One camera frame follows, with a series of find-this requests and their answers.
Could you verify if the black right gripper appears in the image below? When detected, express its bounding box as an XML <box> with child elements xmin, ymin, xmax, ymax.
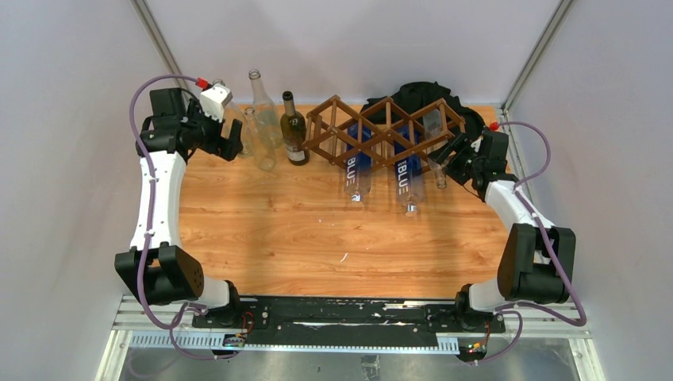
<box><xmin>427</xmin><ymin>132</ymin><xmax>483</xmax><ymax>186</ymax></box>

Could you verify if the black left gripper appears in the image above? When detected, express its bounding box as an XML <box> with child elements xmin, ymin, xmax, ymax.
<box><xmin>180</xmin><ymin>100</ymin><xmax>242</xmax><ymax>161</ymax></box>

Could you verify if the slim clear bottle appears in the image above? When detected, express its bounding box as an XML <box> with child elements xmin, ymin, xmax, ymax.
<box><xmin>244</xmin><ymin>106</ymin><xmax>276</xmax><ymax>171</ymax></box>

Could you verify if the clear bottle black label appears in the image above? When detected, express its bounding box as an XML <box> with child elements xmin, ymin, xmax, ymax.
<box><xmin>211</xmin><ymin>79</ymin><xmax>253</xmax><ymax>159</ymax></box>

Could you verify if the clear glass bottle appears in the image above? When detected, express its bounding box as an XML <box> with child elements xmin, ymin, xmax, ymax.
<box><xmin>248</xmin><ymin>69</ymin><xmax>284</xmax><ymax>148</ymax></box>

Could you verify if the dark green wine bottle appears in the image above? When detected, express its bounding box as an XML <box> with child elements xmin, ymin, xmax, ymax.
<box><xmin>280</xmin><ymin>90</ymin><xmax>310</xmax><ymax>166</ymax></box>

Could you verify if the blue label clear bottle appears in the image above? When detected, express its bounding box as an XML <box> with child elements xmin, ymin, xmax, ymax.
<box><xmin>344</xmin><ymin>152</ymin><xmax>372</xmax><ymax>207</ymax></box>

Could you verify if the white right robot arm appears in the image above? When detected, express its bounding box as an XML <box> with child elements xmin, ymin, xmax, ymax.
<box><xmin>428</xmin><ymin>130</ymin><xmax>577</xmax><ymax>332</ymax></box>

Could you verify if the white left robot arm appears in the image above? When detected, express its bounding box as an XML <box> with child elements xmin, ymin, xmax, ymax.
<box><xmin>114</xmin><ymin>84</ymin><xmax>243</xmax><ymax>328</ymax></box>

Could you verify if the brown wooden wine rack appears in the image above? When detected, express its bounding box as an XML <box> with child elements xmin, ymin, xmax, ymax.
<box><xmin>302</xmin><ymin>94</ymin><xmax>466</xmax><ymax>172</ymax></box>

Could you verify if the black cloth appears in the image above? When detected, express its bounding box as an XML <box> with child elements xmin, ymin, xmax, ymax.
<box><xmin>360</xmin><ymin>81</ymin><xmax>486</xmax><ymax>141</ymax></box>

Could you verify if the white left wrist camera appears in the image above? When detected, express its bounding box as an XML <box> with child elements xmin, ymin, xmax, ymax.
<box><xmin>199</xmin><ymin>84</ymin><xmax>233</xmax><ymax>122</ymax></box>

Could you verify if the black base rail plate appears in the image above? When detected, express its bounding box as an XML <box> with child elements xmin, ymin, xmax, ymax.
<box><xmin>191</xmin><ymin>295</ymin><xmax>505</xmax><ymax>348</ymax></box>

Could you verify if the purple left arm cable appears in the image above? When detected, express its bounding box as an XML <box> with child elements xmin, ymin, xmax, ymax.
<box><xmin>129</xmin><ymin>74</ymin><xmax>237</xmax><ymax>362</ymax></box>

